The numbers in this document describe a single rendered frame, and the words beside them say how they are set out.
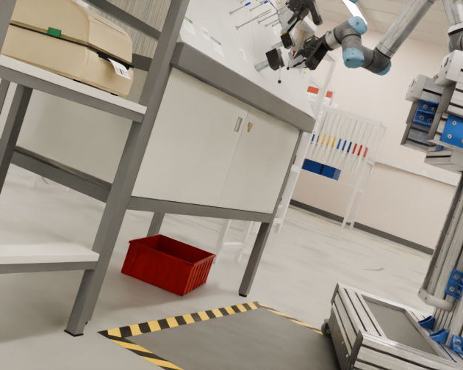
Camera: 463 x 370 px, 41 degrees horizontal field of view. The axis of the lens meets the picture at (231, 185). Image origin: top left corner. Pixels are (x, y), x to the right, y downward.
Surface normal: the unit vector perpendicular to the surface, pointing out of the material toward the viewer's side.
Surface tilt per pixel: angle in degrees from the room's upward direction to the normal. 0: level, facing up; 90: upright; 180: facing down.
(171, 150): 90
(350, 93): 90
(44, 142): 90
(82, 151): 90
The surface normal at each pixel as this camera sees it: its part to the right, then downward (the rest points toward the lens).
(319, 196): -0.40, -0.07
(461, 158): -0.08, 0.04
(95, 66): 0.87, 0.31
